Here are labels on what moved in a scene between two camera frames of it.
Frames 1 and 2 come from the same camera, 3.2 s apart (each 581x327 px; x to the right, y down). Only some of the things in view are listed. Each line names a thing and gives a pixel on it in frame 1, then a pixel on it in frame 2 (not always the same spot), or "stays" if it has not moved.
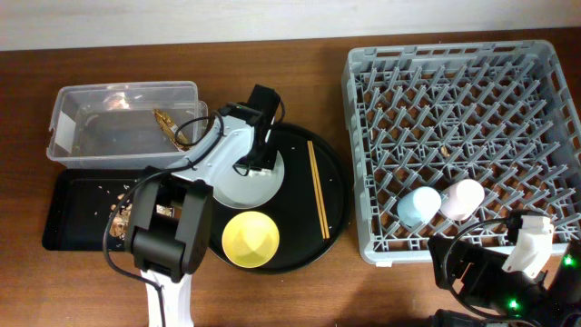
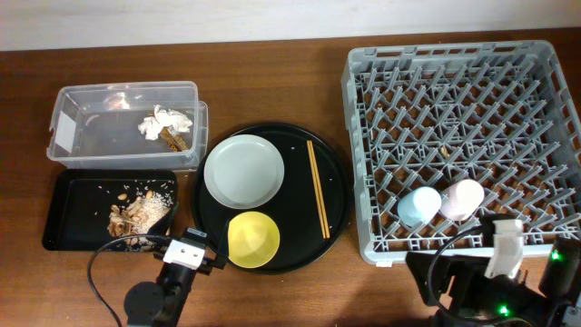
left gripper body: [265, 155] -> [207, 264]
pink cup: [463, 200] stays
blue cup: [418, 205] stays
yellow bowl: [251, 239] stays
